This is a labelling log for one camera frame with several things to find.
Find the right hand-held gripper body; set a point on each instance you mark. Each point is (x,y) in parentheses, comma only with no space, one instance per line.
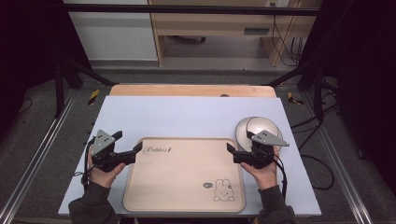
(264,138)

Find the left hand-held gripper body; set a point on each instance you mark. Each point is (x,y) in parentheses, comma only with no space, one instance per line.
(102,143)

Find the person's left hand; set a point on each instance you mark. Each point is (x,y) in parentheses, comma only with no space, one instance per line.
(102,178)

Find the person's right hand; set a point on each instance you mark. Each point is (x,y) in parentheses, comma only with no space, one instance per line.
(266,177)

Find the silver round plate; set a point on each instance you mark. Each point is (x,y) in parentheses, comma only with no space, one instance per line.
(241,133)

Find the small white plate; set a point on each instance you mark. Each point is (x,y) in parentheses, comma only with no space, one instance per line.
(261,124)

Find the yellow black tape strip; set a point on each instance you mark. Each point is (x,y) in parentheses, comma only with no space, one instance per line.
(292,98)
(93,96)

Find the wooden tray with rabbit print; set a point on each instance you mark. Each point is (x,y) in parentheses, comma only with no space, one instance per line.
(183,180)

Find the white cabinet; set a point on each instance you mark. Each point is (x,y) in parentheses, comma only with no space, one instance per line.
(115,37)

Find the light wooden desk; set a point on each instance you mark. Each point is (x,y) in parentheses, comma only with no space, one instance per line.
(211,23)

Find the black curtain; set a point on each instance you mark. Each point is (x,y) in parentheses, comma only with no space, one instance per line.
(28,46)
(364,62)

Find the black metal frame stand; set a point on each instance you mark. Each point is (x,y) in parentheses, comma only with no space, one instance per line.
(317,93)
(59,90)

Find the aluminium floor rail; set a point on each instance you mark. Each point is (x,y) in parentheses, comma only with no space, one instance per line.
(341,168)
(34,158)

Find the black horizontal frame bar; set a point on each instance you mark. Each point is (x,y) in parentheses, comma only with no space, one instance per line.
(186,9)

